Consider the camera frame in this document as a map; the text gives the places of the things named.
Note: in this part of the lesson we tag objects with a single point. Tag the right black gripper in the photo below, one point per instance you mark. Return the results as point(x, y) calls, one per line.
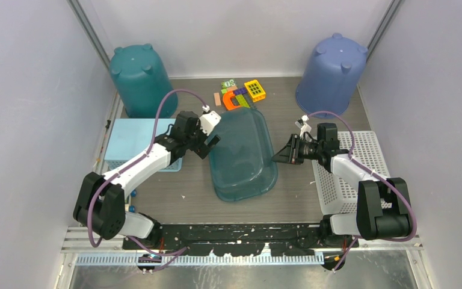
point(290, 153)

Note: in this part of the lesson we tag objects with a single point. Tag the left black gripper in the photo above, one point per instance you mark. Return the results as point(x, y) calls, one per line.
point(203, 149)

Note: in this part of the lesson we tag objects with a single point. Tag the teal bottom basket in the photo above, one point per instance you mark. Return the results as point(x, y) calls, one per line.
point(241, 163)

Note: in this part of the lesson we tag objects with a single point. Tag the white plastic basket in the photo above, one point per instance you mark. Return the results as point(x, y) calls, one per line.
point(335, 194)

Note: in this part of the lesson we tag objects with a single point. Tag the light blue basket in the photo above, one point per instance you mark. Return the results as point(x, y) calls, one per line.
point(128, 138)

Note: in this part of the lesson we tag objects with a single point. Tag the blue plastic bucket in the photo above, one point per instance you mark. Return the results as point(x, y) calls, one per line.
point(331, 75)

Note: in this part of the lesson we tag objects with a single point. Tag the teal plastic bucket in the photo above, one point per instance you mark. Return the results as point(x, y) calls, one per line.
point(140, 78)

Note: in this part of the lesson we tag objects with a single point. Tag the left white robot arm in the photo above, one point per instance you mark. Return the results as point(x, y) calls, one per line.
point(100, 205)

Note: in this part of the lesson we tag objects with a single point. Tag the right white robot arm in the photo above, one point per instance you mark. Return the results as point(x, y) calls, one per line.
point(381, 208)

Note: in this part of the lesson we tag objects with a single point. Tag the beige toy block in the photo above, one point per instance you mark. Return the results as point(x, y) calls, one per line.
point(217, 99)

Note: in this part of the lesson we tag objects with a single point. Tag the orange horseshoe toy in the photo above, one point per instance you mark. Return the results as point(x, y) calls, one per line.
point(230, 101)

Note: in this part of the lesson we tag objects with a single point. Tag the lime green building brick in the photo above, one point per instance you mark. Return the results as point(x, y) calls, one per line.
point(242, 101)

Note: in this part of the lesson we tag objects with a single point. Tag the yellow grid toy block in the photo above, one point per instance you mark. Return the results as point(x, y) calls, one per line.
point(255, 90)

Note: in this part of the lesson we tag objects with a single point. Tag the green patterned toy tile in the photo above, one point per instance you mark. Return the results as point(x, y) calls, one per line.
point(228, 83)

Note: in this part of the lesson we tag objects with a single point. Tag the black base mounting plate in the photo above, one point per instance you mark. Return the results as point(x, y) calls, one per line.
point(240, 239)

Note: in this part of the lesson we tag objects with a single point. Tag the toy train blocks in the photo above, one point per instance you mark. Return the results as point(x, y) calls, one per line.
point(129, 207)

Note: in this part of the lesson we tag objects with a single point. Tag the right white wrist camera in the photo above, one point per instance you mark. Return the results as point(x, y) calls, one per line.
point(304, 127)

